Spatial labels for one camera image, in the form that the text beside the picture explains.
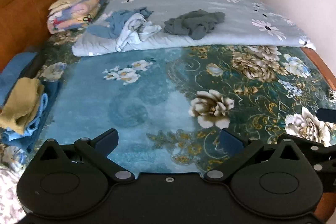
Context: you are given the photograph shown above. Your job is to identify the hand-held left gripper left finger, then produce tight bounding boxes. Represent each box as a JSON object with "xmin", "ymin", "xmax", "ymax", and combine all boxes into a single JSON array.
[{"xmin": 39, "ymin": 128, "xmax": 135, "ymax": 184}]

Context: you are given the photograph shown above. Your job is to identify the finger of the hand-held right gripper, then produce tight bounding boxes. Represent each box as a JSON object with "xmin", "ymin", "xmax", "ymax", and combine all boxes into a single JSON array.
[
  {"xmin": 316, "ymin": 108, "xmax": 336, "ymax": 124},
  {"xmin": 291, "ymin": 135, "xmax": 336, "ymax": 189}
]

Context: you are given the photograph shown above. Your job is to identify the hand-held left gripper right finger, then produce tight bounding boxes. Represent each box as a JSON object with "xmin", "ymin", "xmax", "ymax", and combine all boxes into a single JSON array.
[{"xmin": 203, "ymin": 128, "xmax": 302, "ymax": 184}]

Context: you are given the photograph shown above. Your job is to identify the grey pants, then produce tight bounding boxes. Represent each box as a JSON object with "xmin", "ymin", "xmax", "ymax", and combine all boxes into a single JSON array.
[{"xmin": 163, "ymin": 9, "xmax": 226, "ymax": 40}]

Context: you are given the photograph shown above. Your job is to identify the light blue folded cloth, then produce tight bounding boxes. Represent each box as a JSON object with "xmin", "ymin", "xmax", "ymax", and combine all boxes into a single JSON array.
[{"xmin": 1, "ymin": 94, "xmax": 49, "ymax": 147}]

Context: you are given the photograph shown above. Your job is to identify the dark blue folded cloth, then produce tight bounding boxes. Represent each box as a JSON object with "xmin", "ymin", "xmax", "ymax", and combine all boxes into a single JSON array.
[{"xmin": 26, "ymin": 81, "xmax": 63, "ymax": 153}]

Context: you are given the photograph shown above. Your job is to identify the olive yellow folded cloth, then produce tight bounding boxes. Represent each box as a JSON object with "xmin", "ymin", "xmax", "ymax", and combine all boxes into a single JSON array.
[{"xmin": 0, "ymin": 77, "xmax": 45, "ymax": 134}]

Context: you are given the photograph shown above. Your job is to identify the pale floral cloth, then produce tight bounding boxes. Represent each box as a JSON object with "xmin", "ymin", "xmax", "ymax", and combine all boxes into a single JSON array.
[{"xmin": 0, "ymin": 161, "xmax": 27, "ymax": 216}]

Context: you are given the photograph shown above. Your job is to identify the blue folded towel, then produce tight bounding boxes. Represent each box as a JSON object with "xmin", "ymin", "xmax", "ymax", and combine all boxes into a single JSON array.
[{"xmin": 0, "ymin": 52, "xmax": 38, "ymax": 107}]

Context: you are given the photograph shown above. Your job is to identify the white crumpled garment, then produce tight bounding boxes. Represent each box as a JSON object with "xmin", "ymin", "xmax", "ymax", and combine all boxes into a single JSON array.
[{"xmin": 115, "ymin": 13, "xmax": 162, "ymax": 52}]

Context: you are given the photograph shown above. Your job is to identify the blue crumpled garment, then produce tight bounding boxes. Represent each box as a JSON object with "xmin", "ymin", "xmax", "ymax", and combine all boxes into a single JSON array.
[{"xmin": 87, "ymin": 7, "xmax": 154, "ymax": 39}]

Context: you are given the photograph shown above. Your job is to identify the pink folded floral blanket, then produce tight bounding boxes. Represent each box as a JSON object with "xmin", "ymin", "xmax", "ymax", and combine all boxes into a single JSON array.
[{"xmin": 47, "ymin": 0, "xmax": 109, "ymax": 33}]

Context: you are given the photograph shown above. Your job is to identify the grey floral pillow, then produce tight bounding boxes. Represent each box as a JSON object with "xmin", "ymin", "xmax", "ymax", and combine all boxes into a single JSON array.
[{"xmin": 71, "ymin": 0, "xmax": 317, "ymax": 58}]

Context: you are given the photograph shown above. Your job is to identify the orange wooden headboard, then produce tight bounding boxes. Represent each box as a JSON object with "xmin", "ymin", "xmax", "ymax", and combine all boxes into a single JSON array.
[{"xmin": 0, "ymin": 0, "xmax": 72, "ymax": 72}]

